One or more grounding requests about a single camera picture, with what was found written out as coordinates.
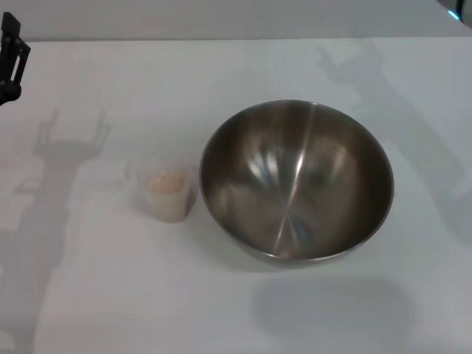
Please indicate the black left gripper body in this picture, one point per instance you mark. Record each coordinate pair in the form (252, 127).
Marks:
(7, 94)

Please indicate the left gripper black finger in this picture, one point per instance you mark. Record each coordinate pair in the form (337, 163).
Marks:
(16, 62)

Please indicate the white rice grains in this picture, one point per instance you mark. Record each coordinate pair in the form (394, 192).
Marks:
(166, 181)

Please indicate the clear plastic measuring cup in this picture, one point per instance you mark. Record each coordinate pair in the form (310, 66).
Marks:
(167, 210)

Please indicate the stainless steel mixing bowl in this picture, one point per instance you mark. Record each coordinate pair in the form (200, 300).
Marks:
(295, 177)

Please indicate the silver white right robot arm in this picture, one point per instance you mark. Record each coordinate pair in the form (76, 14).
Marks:
(459, 9)

